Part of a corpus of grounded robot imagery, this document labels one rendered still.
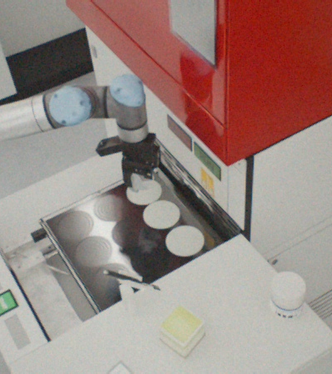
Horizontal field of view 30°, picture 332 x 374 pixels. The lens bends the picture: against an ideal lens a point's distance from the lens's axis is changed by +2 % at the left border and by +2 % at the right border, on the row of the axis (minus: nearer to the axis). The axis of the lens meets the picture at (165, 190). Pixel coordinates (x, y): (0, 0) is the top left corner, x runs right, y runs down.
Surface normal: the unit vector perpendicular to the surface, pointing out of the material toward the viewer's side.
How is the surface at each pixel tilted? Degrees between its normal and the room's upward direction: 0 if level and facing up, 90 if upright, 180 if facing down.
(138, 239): 0
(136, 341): 0
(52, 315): 0
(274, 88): 90
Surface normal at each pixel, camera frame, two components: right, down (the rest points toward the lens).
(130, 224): -0.07, -0.67
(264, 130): 0.52, 0.61
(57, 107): -0.08, 0.20
